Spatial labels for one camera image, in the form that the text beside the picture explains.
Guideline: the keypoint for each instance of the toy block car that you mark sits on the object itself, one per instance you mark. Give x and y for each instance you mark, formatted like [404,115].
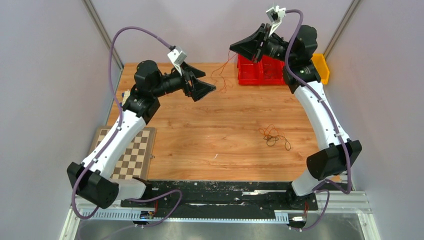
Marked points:
[125,95]

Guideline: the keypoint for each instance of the yellow bin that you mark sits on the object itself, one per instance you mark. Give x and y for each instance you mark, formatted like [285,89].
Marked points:
[321,66]

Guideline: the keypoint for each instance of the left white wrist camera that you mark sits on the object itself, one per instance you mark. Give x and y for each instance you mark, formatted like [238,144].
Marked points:
[177,56]

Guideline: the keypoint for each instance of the aluminium frame rail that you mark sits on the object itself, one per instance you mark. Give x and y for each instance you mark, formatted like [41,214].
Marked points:
[254,204]

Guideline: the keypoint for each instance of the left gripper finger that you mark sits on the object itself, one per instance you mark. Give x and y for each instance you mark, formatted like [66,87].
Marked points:
[189,71]
[199,89]

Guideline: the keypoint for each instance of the wooden chessboard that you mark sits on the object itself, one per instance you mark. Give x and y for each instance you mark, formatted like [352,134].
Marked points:
[137,157]

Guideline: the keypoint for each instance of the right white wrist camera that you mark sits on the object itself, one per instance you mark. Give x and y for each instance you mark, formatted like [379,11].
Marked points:
[276,15]

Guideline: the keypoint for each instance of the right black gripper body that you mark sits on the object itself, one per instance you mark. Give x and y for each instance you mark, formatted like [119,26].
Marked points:
[260,50]

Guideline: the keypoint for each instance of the middle red bin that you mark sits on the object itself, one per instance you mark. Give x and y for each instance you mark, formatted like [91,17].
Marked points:
[272,71]

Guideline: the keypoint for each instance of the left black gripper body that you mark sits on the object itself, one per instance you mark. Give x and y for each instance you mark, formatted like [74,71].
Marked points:
[186,87]

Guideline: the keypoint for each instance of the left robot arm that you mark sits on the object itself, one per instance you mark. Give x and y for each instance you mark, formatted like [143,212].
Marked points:
[91,179]

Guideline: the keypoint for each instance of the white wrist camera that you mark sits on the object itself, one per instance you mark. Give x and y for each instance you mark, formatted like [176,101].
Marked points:
[276,15]
[177,56]

